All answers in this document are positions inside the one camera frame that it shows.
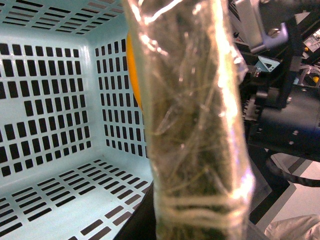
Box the light blue plastic basket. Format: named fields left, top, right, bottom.
left=0, top=0, right=152, bottom=240

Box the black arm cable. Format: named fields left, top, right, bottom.
left=264, top=157, right=320, bottom=187

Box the yellow mango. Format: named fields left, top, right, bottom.
left=126, top=32, right=143, bottom=111

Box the plastic wrapped cable bundle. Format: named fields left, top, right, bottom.
left=120, top=0, right=256, bottom=240

